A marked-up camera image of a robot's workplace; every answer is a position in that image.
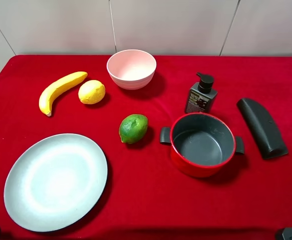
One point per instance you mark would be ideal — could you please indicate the grey round plate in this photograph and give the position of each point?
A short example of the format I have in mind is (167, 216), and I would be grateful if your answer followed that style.
(55, 182)

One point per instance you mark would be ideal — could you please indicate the red pot with black handles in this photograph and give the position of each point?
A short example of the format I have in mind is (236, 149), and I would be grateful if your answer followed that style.
(201, 144)

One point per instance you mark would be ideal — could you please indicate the green lime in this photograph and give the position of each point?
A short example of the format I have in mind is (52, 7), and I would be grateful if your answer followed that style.
(133, 128)

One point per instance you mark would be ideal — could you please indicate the red tablecloth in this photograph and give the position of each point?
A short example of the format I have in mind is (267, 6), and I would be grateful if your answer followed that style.
(146, 197)

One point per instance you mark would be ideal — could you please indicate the grey pump dispenser bottle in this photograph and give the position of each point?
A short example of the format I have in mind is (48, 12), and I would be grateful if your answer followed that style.
(201, 95)

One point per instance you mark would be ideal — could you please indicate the yellow lemon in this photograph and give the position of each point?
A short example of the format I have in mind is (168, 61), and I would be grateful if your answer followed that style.
(91, 92)

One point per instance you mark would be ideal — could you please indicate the pink bowl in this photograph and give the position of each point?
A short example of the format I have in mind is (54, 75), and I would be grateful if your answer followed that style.
(131, 69)

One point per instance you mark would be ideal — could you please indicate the yellow banana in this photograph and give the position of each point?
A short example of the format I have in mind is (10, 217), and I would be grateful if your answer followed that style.
(55, 89)

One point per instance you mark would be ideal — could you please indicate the black curved case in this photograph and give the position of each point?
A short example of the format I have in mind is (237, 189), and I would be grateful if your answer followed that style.
(263, 128)

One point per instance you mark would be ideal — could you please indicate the black object bottom right corner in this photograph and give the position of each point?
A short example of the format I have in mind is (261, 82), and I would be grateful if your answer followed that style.
(284, 234)

